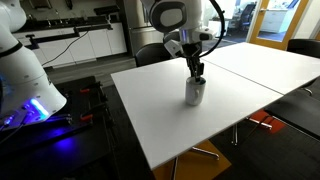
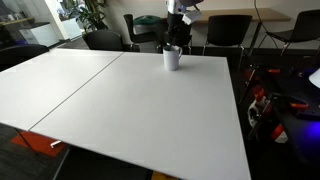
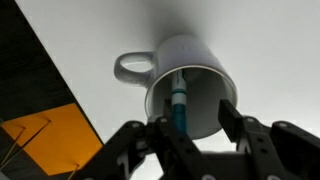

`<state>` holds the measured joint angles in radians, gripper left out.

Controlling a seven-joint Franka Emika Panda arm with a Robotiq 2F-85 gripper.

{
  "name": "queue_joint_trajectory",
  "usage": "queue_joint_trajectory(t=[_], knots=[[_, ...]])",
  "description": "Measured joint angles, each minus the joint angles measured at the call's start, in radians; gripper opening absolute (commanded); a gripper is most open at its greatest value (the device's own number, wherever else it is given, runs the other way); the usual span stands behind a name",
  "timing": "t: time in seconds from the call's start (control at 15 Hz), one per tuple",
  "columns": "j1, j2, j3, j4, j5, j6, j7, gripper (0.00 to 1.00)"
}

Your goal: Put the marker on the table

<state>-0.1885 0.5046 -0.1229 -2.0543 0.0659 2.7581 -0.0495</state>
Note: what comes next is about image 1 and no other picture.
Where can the white ceramic mug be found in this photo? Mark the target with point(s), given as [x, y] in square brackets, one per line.
[194, 95]

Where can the small white box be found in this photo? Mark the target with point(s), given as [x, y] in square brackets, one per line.
[213, 28]

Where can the dark office chair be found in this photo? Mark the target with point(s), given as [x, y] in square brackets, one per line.
[247, 15]

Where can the white drawer cabinet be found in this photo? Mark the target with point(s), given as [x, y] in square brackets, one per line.
[276, 20]

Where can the white kitchen cabinets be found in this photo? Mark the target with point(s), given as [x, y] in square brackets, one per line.
[96, 43]

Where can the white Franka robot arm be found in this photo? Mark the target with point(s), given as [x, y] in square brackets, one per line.
[26, 76]

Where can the orange black clamp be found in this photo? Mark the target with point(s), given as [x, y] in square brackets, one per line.
[89, 116]
[87, 90]

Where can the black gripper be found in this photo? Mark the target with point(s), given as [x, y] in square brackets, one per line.
[192, 50]

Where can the black mounting bar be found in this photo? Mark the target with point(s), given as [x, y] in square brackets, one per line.
[93, 27]

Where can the chrome table leg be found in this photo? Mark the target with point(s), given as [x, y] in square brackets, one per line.
[174, 168]
[260, 123]
[235, 135]
[206, 153]

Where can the orange door frame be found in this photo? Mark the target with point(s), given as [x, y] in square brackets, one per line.
[293, 30]

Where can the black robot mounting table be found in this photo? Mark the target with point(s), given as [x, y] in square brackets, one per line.
[76, 143]

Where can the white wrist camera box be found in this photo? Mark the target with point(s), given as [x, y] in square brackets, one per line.
[173, 48]

